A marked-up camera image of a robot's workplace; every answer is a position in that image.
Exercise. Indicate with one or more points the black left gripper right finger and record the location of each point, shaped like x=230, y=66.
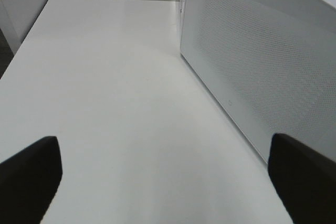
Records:
x=304, y=180

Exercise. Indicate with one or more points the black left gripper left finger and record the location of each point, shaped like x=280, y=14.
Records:
x=29, y=181

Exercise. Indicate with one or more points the white microwave door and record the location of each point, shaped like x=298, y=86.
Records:
x=270, y=64

